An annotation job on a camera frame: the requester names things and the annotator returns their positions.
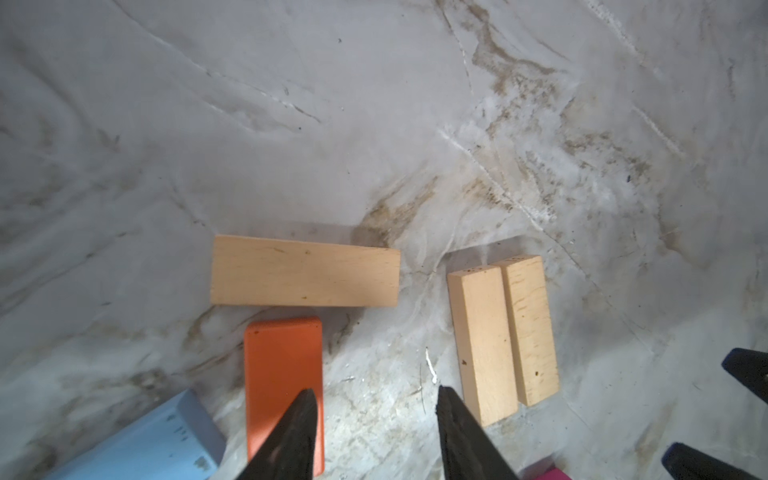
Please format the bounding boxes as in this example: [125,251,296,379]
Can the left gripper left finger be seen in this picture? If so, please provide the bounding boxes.
[237,389,318,480]

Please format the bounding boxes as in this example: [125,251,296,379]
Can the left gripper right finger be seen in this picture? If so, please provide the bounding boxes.
[436,386,519,480]

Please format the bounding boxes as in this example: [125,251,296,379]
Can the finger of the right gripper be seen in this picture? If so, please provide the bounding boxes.
[661,442,758,480]
[722,348,768,403]

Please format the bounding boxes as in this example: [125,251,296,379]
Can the orange-red block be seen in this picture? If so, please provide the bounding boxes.
[244,317,325,477]

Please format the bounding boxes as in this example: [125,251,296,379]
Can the light blue block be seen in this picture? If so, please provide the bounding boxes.
[48,389,226,480]

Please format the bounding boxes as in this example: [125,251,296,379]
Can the natural wood block diagonal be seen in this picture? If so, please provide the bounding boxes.
[496,255,560,407]

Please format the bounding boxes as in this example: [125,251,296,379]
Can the magenta cube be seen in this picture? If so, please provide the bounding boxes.
[534,467,572,480]

